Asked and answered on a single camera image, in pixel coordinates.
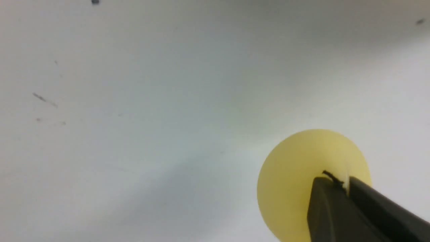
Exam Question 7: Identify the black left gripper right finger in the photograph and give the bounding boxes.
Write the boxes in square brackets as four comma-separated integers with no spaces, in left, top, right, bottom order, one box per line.
[349,176,430,242]

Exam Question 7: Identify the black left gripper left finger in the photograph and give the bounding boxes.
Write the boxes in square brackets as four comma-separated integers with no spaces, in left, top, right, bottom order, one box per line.
[307,171,391,242]

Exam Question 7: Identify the yellow bun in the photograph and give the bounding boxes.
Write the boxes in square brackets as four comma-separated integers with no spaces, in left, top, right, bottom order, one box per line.
[257,129,372,242]

